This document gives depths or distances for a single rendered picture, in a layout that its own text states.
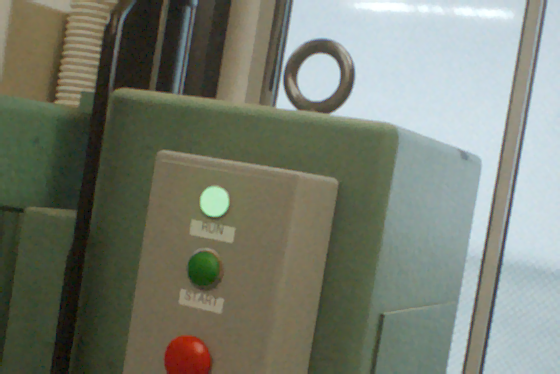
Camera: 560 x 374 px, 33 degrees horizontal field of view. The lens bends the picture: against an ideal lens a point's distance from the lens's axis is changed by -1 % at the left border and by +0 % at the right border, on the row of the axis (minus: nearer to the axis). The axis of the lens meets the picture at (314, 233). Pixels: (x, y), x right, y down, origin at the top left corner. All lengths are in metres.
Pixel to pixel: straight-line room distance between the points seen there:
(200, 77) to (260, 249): 1.71
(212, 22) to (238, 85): 0.16
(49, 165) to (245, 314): 0.31
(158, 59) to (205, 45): 1.48
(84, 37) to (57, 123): 1.55
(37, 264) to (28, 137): 0.11
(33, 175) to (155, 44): 0.15
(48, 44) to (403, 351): 1.89
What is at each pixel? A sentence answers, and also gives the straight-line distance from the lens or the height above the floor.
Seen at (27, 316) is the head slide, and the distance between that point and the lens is 0.78.
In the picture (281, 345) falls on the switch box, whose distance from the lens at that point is 0.56.
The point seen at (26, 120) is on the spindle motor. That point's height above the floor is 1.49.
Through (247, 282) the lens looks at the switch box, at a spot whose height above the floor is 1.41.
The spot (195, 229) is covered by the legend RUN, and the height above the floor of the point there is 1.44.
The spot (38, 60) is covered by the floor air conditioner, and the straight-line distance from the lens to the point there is 2.43.
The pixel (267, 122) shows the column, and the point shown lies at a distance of 0.62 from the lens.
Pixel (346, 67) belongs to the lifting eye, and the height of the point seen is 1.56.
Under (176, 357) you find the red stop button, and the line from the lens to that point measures 0.56.
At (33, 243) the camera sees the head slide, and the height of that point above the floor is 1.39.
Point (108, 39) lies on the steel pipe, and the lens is 0.65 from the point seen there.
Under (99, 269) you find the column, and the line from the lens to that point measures 0.68.
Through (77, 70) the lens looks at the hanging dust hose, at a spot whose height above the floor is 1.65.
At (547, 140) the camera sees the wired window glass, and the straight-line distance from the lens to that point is 2.04.
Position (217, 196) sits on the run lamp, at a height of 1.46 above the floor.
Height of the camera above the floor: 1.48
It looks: 3 degrees down
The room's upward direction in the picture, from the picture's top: 9 degrees clockwise
